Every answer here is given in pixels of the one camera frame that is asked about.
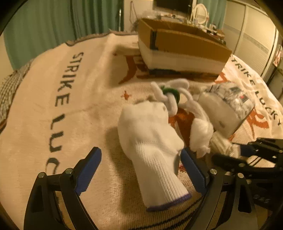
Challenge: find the white oval vanity mirror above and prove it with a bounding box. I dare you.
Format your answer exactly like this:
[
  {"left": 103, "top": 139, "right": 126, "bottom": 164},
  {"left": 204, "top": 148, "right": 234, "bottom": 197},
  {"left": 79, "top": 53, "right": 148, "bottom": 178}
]
[{"left": 191, "top": 3, "right": 209, "bottom": 25}]

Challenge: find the black wall television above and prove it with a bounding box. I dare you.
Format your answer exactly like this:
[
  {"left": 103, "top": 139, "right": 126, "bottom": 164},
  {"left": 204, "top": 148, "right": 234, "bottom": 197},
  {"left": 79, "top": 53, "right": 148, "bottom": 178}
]
[{"left": 154, "top": 0, "right": 193, "bottom": 14}]

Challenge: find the white green pipe-cleaner toy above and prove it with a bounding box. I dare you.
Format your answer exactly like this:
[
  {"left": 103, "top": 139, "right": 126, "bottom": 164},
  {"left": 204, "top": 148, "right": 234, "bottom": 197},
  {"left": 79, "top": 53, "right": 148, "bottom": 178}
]
[{"left": 151, "top": 79, "right": 193, "bottom": 117}]

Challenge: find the checkered green bedsheet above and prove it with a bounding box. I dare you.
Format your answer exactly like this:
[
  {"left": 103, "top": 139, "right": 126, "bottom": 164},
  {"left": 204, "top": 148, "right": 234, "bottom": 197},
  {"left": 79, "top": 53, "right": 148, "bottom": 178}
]
[{"left": 0, "top": 59, "right": 34, "bottom": 132}]

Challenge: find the white sliding wardrobe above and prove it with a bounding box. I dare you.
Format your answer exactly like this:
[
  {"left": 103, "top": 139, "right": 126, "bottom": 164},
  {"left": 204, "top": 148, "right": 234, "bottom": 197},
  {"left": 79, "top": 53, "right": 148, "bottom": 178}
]
[{"left": 222, "top": 1, "right": 281, "bottom": 81}]

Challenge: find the narrow green curtain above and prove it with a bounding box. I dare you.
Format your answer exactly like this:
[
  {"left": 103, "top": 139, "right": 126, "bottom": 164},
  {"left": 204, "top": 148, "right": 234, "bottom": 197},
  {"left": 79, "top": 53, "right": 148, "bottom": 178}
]
[{"left": 197, "top": 0, "right": 226, "bottom": 29}]

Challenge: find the cream printed blanket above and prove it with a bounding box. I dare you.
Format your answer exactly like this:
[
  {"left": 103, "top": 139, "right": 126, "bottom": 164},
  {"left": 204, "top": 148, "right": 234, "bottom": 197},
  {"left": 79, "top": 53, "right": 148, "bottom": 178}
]
[{"left": 0, "top": 31, "right": 283, "bottom": 230}]

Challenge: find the large patterned tissue pack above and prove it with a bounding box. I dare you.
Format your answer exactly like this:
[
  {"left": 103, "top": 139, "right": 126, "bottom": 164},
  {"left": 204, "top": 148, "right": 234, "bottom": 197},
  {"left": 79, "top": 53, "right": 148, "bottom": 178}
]
[{"left": 198, "top": 81, "right": 255, "bottom": 138}]

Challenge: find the open cardboard box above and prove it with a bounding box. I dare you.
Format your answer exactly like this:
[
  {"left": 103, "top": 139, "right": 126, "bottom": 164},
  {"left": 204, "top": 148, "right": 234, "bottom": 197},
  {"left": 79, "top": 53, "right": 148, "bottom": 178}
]
[{"left": 138, "top": 18, "right": 232, "bottom": 75}]

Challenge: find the white plastic bag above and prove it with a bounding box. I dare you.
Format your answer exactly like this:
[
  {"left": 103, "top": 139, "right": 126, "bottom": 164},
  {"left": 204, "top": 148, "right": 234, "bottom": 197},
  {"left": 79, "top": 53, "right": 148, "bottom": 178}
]
[{"left": 185, "top": 100, "right": 213, "bottom": 158}]

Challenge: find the large green curtain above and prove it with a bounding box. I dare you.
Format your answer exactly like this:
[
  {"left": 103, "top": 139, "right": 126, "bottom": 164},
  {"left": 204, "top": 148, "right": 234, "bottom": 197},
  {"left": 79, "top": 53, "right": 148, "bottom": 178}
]
[{"left": 4, "top": 0, "right": 124, "bottom": 70}]

